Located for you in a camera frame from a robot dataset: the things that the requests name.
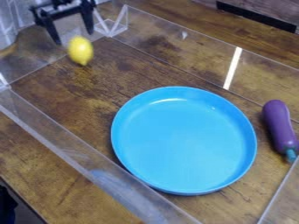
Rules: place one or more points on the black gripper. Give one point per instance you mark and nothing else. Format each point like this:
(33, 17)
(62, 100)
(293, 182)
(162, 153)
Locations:
(55, 9)

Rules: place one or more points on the yellow lemon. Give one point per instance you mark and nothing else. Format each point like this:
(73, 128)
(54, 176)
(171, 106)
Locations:
(81, 50)

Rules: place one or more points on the blue round tray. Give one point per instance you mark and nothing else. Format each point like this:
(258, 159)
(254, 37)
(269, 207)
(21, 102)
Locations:
(185, 140)

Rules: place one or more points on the purple toy eggplant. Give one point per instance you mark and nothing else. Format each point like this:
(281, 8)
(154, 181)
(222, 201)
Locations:
(278, 121)

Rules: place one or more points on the clear acrylic corner bracket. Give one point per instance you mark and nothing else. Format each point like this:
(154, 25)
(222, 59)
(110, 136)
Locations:
(111, 18)

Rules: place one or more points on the clear acrylic enclosure wall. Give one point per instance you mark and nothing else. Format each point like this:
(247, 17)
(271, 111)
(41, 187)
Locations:
(58, 107)

